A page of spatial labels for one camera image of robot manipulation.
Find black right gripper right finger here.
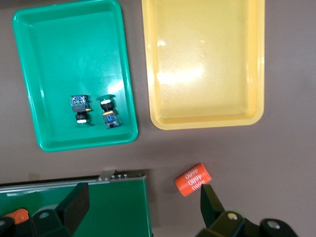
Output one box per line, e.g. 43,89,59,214
196,184,246,237

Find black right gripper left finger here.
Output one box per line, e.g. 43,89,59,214
31,182,90,237

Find orange cylinder with white print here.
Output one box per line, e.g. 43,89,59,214
2,208,30,225
174,162,213,198

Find green push button switch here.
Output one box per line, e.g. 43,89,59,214
95,94,122,130
70,94,94,128

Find green conveyor belt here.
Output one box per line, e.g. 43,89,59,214
0,169,153,237

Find green plastic tray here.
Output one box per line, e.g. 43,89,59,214
11,0,139,153

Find yellow plastic tray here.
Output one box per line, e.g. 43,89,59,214
141,0,266,131

